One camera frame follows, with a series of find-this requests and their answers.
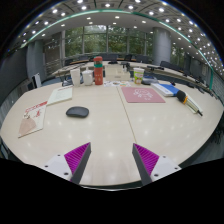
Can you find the green-printed paper cup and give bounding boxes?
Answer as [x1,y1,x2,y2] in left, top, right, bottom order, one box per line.
[133,67,145,85]

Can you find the white paper cup stack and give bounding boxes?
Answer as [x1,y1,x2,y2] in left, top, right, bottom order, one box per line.
[69,67,82,88]

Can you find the red and white magazine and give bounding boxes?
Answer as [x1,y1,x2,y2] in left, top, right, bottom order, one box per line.
[17,100,48,139]

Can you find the white paper booklet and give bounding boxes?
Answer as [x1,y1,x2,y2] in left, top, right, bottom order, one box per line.
[46,85,74,106]

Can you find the white standing cabinet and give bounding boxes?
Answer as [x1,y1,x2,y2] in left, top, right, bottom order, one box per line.
[31,73,43,89]

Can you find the colourful sticker sheet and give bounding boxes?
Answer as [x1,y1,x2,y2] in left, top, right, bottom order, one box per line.
[103,80,132,88]

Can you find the black computer mouse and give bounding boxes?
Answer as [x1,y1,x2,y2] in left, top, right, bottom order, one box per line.
[65,106,90,119]

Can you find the white lidded mug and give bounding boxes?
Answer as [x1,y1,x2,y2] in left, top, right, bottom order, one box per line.
[81,69,95,87]

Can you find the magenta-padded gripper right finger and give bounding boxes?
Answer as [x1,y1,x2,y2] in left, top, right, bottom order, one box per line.
[131,143,182,186]

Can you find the ceiling lights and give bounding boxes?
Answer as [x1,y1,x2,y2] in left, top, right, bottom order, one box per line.
[13,0,224,73]

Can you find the pink mouse pad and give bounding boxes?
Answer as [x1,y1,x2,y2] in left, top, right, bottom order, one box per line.
[120,86,166,104]

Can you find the blue and white book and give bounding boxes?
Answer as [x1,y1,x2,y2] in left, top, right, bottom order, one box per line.
[150,82,183,98]

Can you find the long curved conference table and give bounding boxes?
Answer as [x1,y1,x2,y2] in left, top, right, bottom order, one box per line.
[51,60,201,84]

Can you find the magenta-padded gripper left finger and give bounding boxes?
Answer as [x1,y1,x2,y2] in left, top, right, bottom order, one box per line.
[42,142,92,185]

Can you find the black handheld microphone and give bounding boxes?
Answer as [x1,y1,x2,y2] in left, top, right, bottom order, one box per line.
[175,89,204,117]

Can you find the red drink bottle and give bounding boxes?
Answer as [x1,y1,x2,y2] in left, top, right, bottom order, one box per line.
[93,55,104,86]

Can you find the white cardboard box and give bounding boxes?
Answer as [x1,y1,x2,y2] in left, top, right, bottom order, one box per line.
[104,64,132,82]

